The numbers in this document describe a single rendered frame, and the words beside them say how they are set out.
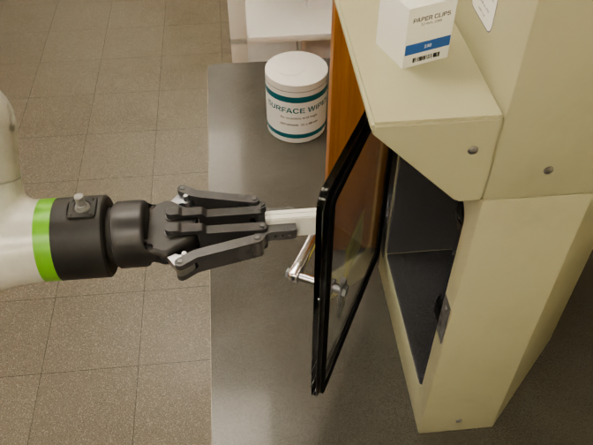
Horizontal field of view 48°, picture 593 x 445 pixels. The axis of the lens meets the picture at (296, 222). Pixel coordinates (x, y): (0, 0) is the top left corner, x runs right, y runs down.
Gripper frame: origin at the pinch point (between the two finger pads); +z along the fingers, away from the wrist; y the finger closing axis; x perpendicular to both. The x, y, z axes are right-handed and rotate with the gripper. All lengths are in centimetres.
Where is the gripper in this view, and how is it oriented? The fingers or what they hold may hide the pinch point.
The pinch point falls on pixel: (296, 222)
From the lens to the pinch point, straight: 75.9
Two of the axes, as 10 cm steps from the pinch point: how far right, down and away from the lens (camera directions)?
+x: 0.0, 7.0, 7.2
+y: -1.0, -7.1, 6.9
